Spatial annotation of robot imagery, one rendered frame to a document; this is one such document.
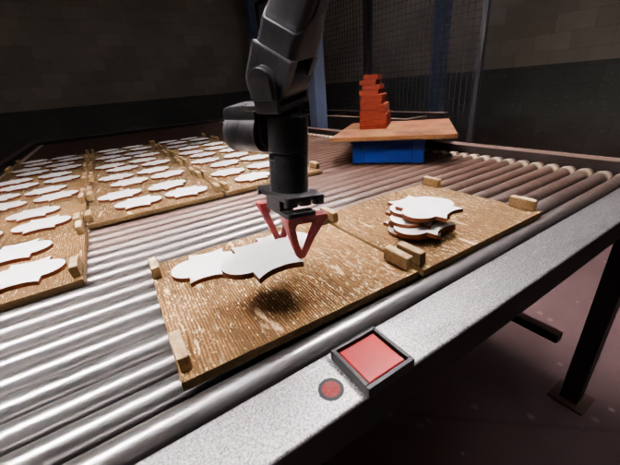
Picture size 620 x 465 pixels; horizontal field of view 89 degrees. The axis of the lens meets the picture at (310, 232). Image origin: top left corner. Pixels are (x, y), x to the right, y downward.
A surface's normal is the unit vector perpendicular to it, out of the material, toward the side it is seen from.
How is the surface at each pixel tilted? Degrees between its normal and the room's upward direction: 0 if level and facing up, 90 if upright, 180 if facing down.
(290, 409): 0
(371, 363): 0
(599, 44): 90
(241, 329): 0
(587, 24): 90
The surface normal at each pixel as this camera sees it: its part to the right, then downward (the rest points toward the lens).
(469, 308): -0.08, -0.90
